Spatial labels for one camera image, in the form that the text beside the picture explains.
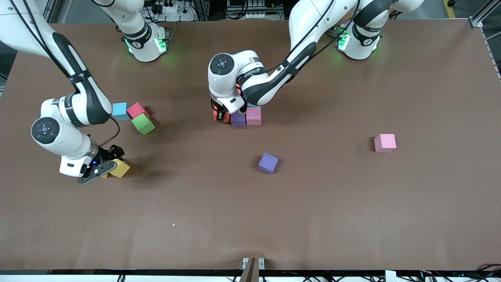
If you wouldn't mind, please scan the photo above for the pink foam cube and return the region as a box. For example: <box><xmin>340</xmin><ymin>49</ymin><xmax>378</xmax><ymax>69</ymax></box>
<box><xmin>246</xmin><ymin>107</ymin><xmax>262</xmax><ymax>126</ymax></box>
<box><xmin>374</xmin><ymin>134</ymin><xmax>397</xmax><ymax>153</ymax></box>

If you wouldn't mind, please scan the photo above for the green foam cube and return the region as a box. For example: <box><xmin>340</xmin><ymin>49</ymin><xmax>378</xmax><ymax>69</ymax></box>
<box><xmin>131</xmin><ymin>113</ymin><xmax>156</xmax><ymax>136</ymax></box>

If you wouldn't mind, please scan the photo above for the crimson foam cube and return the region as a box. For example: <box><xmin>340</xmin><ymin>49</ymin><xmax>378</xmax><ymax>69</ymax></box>
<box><xmin>127</xmin><ymin>102</ymin><xmax>151</xmax><ymax>119</ymax></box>

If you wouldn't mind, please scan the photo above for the white power strip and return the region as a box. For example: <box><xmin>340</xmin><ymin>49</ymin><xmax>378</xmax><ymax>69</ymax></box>
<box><xmin>151</xmin><ymin>0</ymin><xmax>196</xmax><ymax>22</ymax></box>

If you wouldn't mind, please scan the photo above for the grey electronics box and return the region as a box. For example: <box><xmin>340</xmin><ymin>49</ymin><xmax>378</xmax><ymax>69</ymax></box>
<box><xmin>226</xmin><ymin>0</ymin><xmax>267</xmax><ymax>20</ymax></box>

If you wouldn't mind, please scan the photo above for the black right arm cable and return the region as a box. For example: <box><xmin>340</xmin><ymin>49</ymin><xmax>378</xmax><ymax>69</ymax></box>
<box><xmin>100</xmin><ymin>117</ymin><xmax>120</xmax><ymax>147</ymax></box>

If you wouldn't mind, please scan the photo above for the aluminium frame profile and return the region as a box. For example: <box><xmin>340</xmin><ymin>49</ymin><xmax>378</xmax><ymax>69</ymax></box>
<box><xmin>42</xmin><ymin>0</ymin><xmax>59</xmax><ymax>24</ymax></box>
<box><xmin>470</xmin><ymin>0</ymin><xmax>501</xmax><ymax>29</ymax></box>

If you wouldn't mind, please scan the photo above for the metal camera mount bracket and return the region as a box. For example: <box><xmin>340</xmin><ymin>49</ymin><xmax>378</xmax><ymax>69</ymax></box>
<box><xmin>240</xmin><ymin>257</ymin><xmax>266</xmax><ymax>282</ymax></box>

